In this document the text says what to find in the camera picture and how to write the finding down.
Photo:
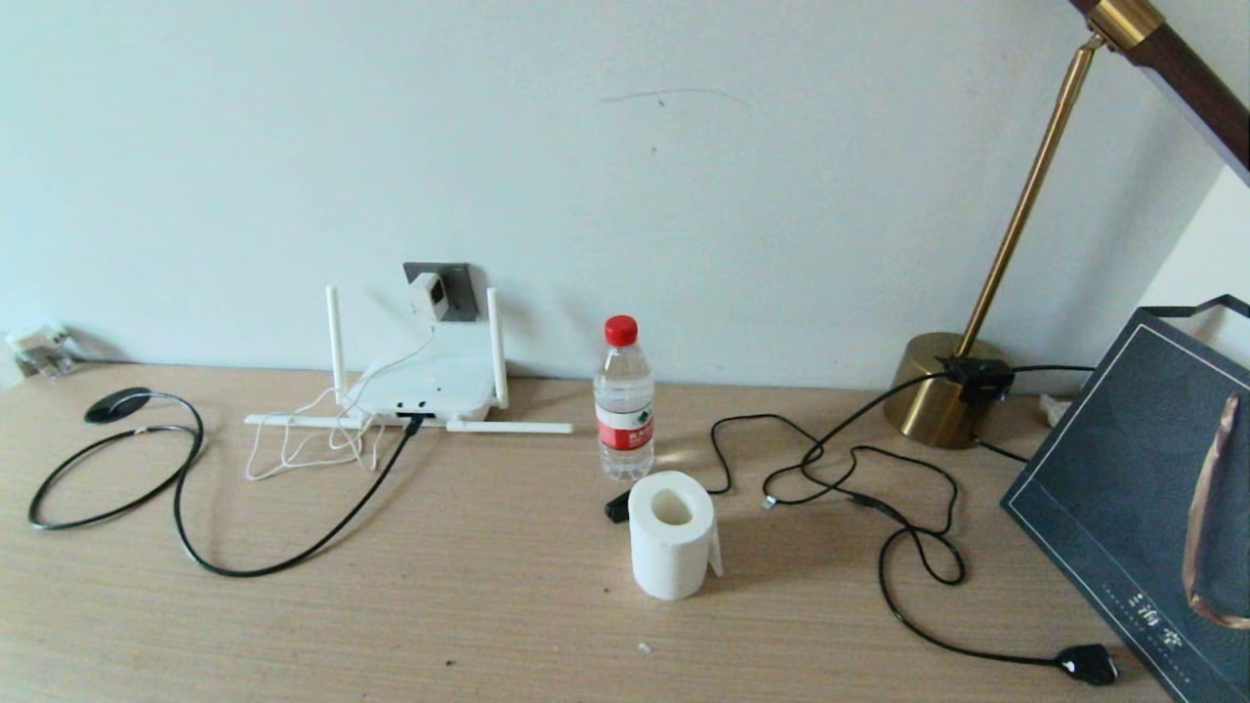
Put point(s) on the white power adapter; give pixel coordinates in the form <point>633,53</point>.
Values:
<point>429,295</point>

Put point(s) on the white router with antennas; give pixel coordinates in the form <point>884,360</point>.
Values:
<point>430,386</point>

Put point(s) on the clear water bottle red cap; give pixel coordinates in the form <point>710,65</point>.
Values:
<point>623,391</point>

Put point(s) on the white toilet paper roll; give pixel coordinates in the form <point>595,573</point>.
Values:
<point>669,557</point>

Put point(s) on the brass desk lamp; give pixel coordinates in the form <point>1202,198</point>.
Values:
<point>937,400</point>

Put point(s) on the black adapter on lamp base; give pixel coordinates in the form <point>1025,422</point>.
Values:
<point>977,376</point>

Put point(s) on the small white object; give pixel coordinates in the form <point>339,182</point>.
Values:
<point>1055,408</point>

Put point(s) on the black round desk grommet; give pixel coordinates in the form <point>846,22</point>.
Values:
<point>117,402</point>

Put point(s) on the dark blue paper gift bag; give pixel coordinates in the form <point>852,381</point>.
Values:
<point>1123,488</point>

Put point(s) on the clear plastic wrapper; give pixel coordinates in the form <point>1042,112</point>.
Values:
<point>39,351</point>

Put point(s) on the grey wall socket plate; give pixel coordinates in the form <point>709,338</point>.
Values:
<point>464,285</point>

